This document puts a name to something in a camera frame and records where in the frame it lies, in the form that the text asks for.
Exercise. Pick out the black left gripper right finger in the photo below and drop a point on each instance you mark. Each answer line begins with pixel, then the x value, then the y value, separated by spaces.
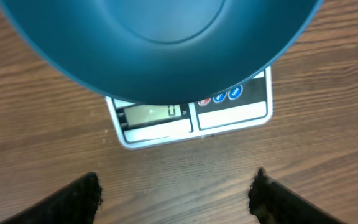
pixel 273 203

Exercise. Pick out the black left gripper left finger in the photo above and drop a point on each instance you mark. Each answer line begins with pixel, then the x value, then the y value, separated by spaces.
pixel 76 202

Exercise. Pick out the white kitchen scale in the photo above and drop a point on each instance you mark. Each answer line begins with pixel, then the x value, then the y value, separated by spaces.
pixel 246 105

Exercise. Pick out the blue metal bowl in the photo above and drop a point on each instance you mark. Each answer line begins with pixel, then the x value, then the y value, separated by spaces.
pixel 160 52

